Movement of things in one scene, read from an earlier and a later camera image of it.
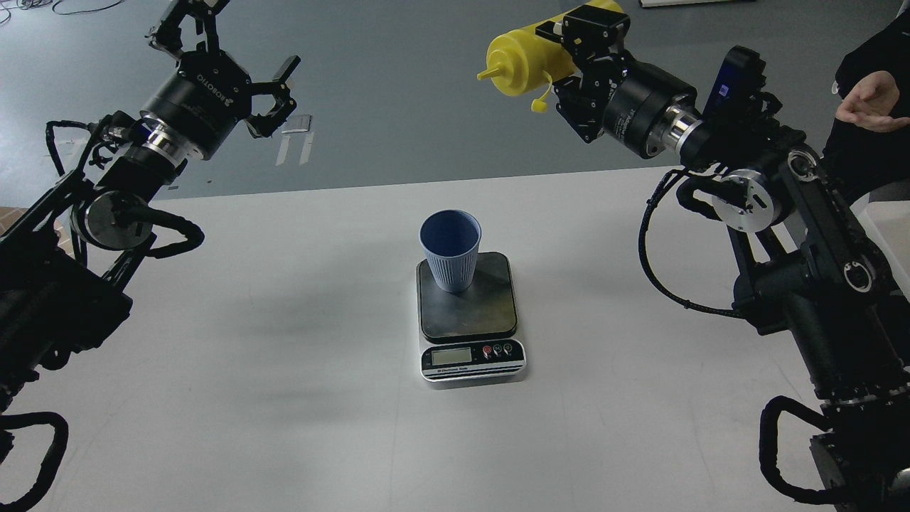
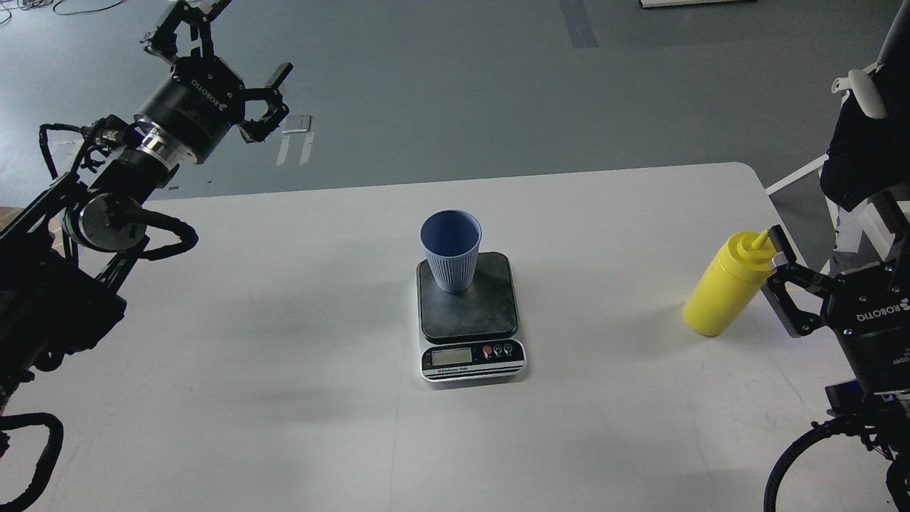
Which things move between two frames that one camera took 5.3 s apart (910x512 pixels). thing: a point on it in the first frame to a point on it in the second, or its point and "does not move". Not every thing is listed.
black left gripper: x=209 y=92 does not move
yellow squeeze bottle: x=520 y=61 to x=730 y=285
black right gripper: x=631 y=104 to x=868 y=308
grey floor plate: x=297 y=123 does not move
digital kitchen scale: x=469 y=334 does not move
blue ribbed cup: x=451 y=238 does not move
